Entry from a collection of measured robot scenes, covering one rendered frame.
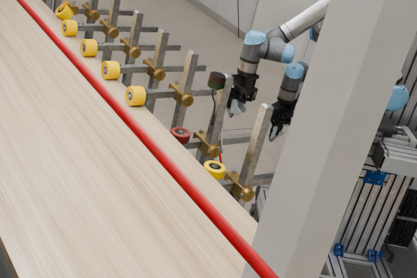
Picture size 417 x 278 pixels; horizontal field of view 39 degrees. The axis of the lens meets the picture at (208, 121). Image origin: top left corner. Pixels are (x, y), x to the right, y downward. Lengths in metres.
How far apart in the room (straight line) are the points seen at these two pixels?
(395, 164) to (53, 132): 1.37
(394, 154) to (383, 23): 2.13
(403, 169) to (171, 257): 1.22
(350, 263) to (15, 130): 1.79
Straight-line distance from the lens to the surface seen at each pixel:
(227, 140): 2.45
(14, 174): 1.92
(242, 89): 2.28
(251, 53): 2.24
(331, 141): 0.48
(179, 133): 2.30
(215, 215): 0.37
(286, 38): 2.37
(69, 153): 2.05
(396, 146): 2.65
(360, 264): 3.16
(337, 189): 0.51
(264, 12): 6.40
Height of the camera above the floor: 1.96
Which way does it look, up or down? 26 degrees down
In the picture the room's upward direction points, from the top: 14 degrees clockwise
